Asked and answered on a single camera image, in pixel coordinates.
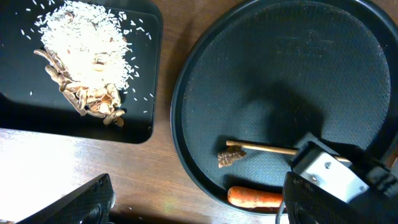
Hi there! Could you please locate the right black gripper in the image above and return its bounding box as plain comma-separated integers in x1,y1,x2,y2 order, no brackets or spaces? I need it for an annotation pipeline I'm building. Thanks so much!
289,133,339,170

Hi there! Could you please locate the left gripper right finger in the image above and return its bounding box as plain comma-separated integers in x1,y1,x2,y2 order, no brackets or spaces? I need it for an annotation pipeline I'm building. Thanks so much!
283,172,397,224

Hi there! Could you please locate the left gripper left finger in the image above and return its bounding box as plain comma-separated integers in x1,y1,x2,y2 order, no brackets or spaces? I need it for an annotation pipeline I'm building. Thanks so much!
18,174,114,224

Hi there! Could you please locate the orange carrot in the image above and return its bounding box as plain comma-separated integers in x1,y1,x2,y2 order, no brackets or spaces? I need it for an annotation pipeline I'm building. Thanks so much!
227,186,283,208

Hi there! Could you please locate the wooden chopstick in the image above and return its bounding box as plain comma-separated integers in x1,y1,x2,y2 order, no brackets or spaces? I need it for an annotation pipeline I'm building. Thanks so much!
225,140,353,164

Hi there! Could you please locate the brown walnut piece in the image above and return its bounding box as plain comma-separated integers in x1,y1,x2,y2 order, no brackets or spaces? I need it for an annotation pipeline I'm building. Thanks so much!
217,146,246,168

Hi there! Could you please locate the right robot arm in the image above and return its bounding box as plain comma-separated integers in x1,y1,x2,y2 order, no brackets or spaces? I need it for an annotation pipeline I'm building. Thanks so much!
290,133,397,203

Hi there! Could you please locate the round black serving tray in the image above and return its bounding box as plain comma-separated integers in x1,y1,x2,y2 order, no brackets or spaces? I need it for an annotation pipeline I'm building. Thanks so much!
170,1,397,205

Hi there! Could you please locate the black rectangular tray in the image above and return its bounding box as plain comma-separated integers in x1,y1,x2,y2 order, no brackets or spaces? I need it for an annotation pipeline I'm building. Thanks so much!
1,1,163,144

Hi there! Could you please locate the pile of rice and shells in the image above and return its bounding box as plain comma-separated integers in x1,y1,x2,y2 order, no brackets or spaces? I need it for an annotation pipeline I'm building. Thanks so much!
20,0,155,128

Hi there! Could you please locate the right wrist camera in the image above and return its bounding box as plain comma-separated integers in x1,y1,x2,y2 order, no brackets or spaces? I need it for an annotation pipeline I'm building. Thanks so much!
293,150,369,203

